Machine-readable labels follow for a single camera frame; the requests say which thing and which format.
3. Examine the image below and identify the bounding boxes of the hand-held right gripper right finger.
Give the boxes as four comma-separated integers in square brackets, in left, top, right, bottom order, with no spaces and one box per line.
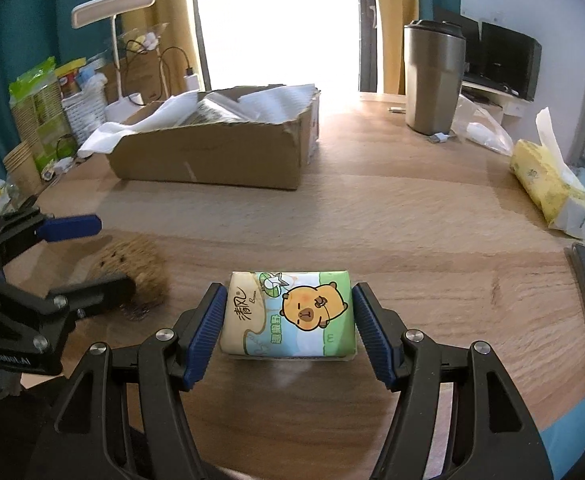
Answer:
[352,282,555,480]

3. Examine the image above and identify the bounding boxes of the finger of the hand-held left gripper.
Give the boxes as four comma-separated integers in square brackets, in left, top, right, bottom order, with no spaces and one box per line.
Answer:
[0,207,103,262]
[0,272,137,321]

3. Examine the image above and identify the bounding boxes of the cardboard box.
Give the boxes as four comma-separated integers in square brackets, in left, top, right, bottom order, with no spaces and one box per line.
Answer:
[105,84,321,191]

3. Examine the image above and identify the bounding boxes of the white cabinet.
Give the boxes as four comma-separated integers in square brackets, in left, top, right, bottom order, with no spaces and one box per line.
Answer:
[459,80,530,116]

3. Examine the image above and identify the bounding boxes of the white desk lamp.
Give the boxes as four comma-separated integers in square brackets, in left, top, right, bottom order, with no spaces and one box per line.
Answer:
[71,0,159,123]

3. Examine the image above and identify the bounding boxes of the stack of brown paper cups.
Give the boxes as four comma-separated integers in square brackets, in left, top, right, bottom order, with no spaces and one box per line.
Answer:
[2,141,43,196]

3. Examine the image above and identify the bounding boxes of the white cloth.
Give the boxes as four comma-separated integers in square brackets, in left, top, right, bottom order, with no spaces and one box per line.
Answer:
[237,82,319,122]

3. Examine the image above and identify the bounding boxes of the yellow curtain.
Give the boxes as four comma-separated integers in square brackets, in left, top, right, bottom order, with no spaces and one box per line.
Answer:
[369,0,420,96]
[117,0,208,91]

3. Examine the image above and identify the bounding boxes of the black ring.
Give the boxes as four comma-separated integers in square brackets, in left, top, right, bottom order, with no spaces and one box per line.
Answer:
[56,135,79,160]

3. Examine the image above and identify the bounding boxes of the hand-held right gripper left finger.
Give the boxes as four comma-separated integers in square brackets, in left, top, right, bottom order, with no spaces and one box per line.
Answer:
[52,282,229,480]

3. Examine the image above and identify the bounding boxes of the clear plastic bag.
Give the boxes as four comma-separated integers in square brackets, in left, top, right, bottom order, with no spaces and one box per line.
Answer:
[452,95,515,156]

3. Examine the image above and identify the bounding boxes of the blue white packets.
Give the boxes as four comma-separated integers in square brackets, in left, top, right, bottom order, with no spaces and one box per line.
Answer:
[75,62,108,92]

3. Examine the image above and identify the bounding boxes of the jar with yellow lid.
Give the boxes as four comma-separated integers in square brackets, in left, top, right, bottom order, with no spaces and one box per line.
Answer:
[57,59,86,98]

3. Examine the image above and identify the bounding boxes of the white woven basket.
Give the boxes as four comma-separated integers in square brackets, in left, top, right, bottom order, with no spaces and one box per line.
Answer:
[62,82,108,146]

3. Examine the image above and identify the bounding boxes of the green pack of paper cups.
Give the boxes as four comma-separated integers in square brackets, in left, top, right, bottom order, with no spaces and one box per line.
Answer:
[8,56,73,173]

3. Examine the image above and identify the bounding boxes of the white paper towel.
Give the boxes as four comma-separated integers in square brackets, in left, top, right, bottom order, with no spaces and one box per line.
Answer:
[77,92,203,158]

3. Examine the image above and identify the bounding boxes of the black monitor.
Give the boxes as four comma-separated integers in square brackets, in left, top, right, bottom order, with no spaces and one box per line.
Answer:
[432,6,480,81]
[477,21,543,102]

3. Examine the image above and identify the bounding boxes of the yellow tissue pack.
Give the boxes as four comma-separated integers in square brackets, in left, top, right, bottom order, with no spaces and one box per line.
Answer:
[509,107,585,238]

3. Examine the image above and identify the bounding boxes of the steel tumbler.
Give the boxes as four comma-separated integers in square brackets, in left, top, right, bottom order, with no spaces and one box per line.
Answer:
[403,19,467,136]

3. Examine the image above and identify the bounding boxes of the grey dotted cloth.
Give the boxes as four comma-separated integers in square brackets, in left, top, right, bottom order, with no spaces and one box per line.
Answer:
[192,99,253,126]

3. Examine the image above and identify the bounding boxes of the black cable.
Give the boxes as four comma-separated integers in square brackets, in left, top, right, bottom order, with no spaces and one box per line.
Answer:
[160,47,196,101]

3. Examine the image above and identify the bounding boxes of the small clear bag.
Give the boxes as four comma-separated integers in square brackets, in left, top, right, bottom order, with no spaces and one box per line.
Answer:
[122,22,166,53]

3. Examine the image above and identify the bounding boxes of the cartoon tissue packet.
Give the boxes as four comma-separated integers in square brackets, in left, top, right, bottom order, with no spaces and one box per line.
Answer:
[219,270,359,361]

